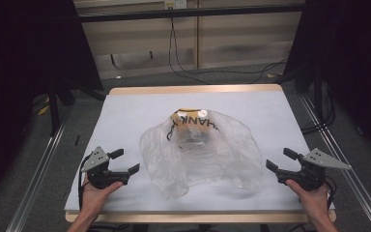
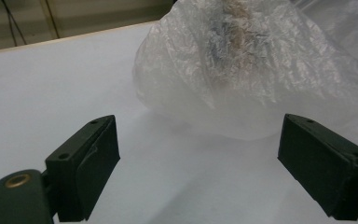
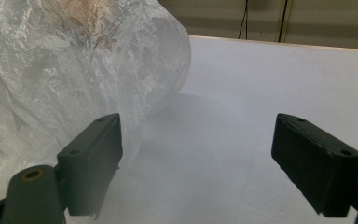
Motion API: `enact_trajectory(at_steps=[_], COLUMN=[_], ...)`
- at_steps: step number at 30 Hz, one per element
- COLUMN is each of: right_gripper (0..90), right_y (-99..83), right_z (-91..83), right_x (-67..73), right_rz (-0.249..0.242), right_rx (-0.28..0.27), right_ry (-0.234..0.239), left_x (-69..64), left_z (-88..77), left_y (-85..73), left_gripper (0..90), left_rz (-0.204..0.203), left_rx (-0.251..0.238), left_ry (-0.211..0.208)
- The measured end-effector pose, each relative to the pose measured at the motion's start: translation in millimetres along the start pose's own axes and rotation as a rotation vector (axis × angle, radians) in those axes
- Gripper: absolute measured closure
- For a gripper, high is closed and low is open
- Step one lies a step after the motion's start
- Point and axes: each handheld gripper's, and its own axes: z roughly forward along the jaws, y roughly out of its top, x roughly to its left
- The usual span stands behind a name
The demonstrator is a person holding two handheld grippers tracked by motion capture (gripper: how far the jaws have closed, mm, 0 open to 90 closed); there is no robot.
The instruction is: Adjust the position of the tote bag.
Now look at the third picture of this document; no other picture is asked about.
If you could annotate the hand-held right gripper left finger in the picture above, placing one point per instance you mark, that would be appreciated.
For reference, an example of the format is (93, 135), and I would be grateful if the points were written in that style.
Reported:
(90, 155)

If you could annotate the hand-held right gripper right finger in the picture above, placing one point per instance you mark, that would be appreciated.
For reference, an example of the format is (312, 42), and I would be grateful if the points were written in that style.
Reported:
(317, 168)

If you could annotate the clear plastic bag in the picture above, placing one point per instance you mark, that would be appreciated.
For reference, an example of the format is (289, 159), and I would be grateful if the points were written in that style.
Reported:
(74, 77)

